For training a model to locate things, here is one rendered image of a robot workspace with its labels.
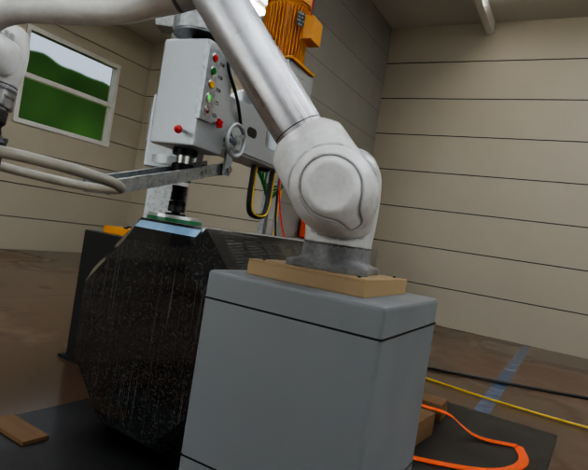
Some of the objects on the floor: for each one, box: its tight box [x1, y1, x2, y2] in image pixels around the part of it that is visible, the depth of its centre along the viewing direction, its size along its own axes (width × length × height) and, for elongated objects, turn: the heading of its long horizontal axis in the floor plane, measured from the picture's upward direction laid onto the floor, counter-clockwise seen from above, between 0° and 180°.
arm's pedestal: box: [178, 270, 438, 470], centre depth 117 cm, size 50×50×80 cm
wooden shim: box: [0, 414, 49, 446], centre depth 190 cm, size 25×10×2 cm
